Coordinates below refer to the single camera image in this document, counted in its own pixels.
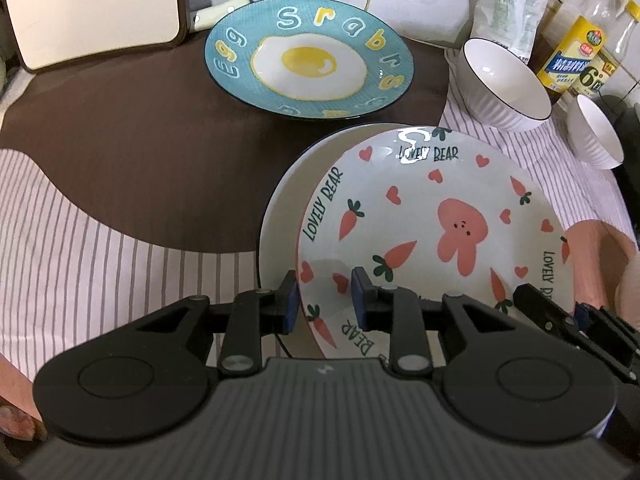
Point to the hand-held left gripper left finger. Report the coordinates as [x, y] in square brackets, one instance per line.
[289, 305]

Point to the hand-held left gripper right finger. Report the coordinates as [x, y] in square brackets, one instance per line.
[360, 300]

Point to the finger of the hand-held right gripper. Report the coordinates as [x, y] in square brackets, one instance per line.
[542, 307]

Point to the white plate with dark rim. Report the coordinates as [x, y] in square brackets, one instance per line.
[285, 210]

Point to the white ribbed bowl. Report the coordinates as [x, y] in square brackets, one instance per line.
[595, 135]
[495, 80]

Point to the blue fried egg plate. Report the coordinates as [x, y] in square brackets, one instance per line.
[310, 65]

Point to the black cooking pot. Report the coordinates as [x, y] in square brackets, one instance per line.
[631, 120]

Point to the striped printed tablecloth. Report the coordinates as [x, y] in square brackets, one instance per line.
[125, 160]

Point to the yellow label cooking wine bottle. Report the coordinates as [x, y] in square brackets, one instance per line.
[572, 55]

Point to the clear vinegar bottle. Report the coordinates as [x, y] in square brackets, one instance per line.
[622, 45]

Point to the white powder packet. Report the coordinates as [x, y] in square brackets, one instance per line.
[510, 15]

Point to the white cutting board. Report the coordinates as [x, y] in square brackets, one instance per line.
[95, 10]

